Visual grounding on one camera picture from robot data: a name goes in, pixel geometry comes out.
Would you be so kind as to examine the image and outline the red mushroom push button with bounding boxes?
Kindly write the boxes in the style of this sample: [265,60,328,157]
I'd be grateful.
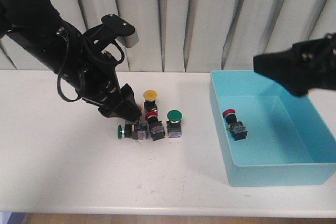
[222,109,248,141]

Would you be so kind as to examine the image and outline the grey pleated curtain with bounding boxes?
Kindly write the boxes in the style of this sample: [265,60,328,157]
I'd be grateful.
[39,0,336,75]

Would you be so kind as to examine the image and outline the yellow mushroom push button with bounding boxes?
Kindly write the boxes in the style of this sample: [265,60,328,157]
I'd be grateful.
[143,90,158,113]

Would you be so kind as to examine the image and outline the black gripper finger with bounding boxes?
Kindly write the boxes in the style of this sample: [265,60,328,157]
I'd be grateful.
[253,33,335,97]

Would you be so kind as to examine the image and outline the green mushroom push button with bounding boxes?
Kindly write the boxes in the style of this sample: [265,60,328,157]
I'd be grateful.
[166,110,183,138]

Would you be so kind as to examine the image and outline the blue plastic box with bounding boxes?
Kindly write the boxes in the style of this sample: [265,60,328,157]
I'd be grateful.
[210,70,335,187]

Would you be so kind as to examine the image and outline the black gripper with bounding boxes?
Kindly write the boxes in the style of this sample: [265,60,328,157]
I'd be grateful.
[59,14,142,122]

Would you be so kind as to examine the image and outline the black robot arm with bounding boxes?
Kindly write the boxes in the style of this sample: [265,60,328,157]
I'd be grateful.
[1,0,335,121]

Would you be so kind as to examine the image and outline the green push button lying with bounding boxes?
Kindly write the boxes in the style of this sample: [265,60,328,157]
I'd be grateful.
[117,123,148,140]

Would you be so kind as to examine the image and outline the red push button lying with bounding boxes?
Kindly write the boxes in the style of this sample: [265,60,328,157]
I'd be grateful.
[145,111,165,141]

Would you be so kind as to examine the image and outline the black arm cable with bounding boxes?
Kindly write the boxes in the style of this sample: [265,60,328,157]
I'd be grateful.
[56,28,125,102]

